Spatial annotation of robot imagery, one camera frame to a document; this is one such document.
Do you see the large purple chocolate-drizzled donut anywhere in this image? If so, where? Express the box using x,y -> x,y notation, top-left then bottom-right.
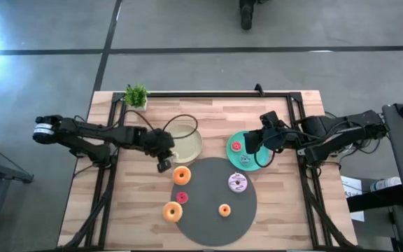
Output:
227,172 -> 248,193

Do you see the round grey woven placemat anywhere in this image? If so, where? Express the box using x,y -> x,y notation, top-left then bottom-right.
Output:
170,157 -> 258,247

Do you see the round cream plate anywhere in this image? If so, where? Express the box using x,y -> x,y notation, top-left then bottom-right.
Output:
166,122 -> 204,165

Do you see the green plant in white pot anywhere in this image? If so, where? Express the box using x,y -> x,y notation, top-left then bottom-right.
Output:
123,83 -> 150,112

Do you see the white paper sheet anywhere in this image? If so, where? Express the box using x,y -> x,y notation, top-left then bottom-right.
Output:
340,174 -> 366,223

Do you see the white plastic bottle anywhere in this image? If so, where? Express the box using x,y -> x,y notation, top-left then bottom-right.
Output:
369,176 -> 402,193

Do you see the round teal plate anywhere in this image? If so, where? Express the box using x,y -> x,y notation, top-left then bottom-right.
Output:
225,130 -> 271,172

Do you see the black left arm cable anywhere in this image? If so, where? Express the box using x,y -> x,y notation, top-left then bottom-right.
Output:
119,109 -> 199,141

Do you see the black wheeled stand leg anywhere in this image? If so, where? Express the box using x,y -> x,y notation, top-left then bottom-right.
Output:
239,0 -> 269,32

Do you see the large plain orange donut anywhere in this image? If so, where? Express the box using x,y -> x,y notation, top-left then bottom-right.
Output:
172,165 -> 192,186

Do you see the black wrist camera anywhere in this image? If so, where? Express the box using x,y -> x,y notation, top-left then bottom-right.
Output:
260,111 -> 281,131
156,159 -> 173,174

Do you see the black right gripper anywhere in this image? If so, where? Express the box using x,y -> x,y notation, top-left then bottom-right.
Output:
245,125 -> 293,155

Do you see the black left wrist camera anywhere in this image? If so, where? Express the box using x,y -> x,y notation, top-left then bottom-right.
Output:
156,159 -> 173,174

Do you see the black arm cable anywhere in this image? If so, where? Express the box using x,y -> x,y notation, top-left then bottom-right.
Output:
253,132 -> 276,169
119,109 -> 199,141

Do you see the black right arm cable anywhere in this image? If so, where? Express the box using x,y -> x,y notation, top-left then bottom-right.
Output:
253,132 -> 276,169

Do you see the black aluminium table frame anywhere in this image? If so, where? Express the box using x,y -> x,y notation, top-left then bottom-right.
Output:
61,91 -> 358,251

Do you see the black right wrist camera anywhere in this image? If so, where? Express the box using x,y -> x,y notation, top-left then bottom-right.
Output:
260,111 -> 281,131

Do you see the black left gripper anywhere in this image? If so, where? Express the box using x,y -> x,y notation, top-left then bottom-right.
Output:
144,127 -> 178,164

